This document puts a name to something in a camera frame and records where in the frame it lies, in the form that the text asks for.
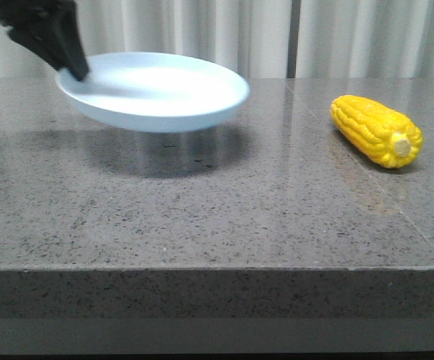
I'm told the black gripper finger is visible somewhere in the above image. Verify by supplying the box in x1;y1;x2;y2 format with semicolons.
32;1;89;81
7;22;66;71

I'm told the light blue round plate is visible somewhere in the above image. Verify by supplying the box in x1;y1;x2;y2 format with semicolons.
56;52;250;133

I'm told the yellow corn cob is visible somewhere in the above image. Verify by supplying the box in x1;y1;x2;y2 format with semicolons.
330;94;423;169

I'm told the white pleated curtain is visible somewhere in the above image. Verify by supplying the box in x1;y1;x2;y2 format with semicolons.
0;0;434;80

